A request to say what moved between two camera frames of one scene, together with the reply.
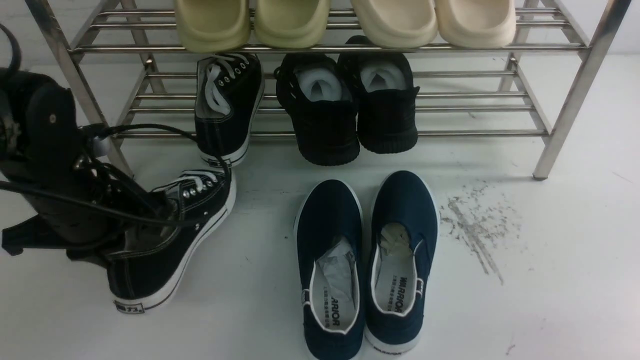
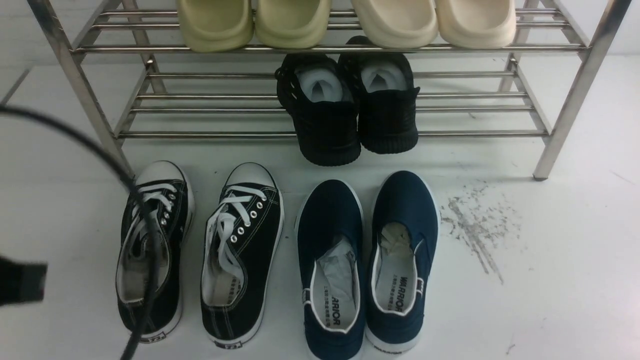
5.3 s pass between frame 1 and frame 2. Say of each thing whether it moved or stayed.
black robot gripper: moved
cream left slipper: stayed
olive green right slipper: stayed
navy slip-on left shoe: stayed
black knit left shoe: stayed
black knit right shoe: stayed
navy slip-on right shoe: stayed
